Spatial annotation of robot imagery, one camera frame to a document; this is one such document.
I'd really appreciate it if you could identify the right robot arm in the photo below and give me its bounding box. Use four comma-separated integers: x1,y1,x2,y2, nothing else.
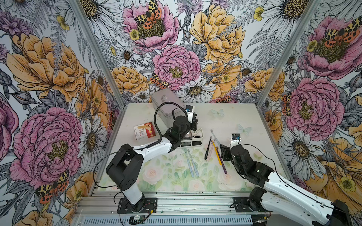
221,144,353,226

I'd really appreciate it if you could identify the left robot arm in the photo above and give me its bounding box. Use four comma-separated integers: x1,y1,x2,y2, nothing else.
106,114,198,212

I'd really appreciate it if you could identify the yellow toothbrush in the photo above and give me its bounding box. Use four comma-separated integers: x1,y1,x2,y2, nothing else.
212,141,222,166

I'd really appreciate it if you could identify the purple toothbrush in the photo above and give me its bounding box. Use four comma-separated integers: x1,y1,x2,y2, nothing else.
218,147,227,174

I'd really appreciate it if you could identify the pink toothbrush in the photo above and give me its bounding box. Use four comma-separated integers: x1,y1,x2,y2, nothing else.
206,140,215,162

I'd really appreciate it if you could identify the black toothbrush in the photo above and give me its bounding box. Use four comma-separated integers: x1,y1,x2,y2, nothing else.
204,136,212,161

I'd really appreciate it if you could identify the cream toothbrush holder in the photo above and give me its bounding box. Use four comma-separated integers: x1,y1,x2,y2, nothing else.
181,128,204,148

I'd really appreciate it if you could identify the silver aluminium case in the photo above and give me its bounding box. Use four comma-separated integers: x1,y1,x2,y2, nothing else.
151,88,185,128

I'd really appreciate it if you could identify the red white small box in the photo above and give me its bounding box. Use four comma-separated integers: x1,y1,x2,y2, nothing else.
134,122,156,141

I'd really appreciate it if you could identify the green circuit board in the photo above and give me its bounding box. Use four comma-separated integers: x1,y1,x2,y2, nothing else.
128,215,144,225

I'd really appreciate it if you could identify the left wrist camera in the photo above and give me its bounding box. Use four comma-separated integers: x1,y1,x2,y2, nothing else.
185,105,194,123

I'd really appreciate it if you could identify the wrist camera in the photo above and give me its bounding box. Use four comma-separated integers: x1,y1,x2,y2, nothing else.
230,133,241,148
185,105,194,123

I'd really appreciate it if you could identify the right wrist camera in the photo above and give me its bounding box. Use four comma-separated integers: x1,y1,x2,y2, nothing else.
230,133,241,148

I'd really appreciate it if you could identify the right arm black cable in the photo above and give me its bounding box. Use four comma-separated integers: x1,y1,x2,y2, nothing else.
240,143,362,224

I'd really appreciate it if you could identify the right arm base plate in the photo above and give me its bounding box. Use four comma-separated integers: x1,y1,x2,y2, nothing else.
230,196,266,213

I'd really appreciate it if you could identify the aluminium front rail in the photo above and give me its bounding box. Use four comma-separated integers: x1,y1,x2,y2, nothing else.
72,191,272,226

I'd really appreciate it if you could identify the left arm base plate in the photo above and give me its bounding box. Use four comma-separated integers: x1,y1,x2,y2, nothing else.
117,197,158,214

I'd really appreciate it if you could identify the aluminium corner post right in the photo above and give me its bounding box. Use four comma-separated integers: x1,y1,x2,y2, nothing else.
256,0,321,109

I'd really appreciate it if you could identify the aluminium corner post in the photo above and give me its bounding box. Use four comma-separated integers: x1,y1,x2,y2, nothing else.
69,1,125,110
256,0,321,109

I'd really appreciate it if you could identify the aluminium corner post left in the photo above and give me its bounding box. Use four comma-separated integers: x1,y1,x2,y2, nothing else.
69,1,125,110

